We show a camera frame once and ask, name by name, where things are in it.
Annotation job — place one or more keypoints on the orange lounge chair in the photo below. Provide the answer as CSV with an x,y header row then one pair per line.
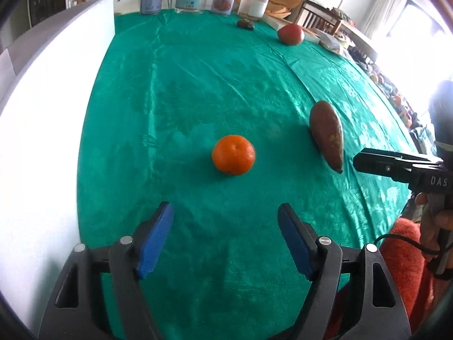
x,y
281,8

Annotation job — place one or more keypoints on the small orange mandarin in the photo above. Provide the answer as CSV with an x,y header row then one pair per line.
x,y
233,155

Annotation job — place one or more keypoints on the red fuzzy sleeve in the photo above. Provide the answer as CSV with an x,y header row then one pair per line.
x,y
408,268

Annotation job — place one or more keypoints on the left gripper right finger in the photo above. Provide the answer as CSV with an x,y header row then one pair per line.
x,y
300,239

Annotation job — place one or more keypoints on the wooden dining chair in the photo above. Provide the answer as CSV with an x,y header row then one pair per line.
x,y
312,15

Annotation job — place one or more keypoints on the reddish sweet potato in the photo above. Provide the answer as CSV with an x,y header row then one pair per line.
x,y
327,131

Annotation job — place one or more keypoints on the red apple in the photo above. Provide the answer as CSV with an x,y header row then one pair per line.
x,y
291,34

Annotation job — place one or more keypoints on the person's right hand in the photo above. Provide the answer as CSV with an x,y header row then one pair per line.
x,y
430,225

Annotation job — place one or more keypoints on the green tablecloth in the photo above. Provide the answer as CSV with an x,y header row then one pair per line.
x,y
226,124

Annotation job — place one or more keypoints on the white snack bag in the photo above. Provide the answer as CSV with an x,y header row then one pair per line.
x,y
334,42

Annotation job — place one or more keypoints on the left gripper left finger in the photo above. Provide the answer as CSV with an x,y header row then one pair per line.
x,y
149,239

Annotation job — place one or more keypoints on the white jar black lid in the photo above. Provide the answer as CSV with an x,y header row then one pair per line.
x,y
252,9

